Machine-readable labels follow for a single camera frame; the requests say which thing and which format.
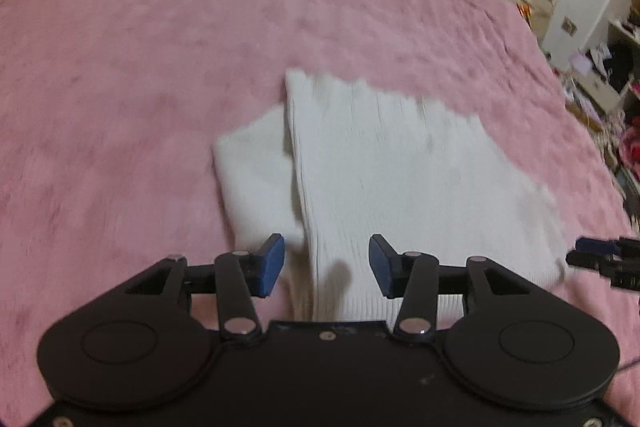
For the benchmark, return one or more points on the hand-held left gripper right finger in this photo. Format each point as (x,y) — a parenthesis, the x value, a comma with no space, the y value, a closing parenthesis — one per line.
(382,264)

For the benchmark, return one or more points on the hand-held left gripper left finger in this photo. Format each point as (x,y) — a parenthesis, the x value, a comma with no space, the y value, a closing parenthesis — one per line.
(270,264)

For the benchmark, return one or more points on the white shelf unit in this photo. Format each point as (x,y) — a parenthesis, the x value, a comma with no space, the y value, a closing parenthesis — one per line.
(617,62)

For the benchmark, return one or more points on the wall socket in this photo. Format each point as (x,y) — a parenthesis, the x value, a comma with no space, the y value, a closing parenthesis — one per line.
(570,25)

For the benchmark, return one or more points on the white knit sweater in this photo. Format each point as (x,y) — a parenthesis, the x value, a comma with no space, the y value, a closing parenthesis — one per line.
(400,167)

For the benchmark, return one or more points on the pink fluffy blanket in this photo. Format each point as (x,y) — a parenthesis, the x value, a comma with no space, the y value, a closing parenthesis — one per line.
(125,82)

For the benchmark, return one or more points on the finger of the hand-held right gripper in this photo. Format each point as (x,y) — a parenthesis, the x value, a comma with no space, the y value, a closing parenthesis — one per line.
(620,269)
(595,245)

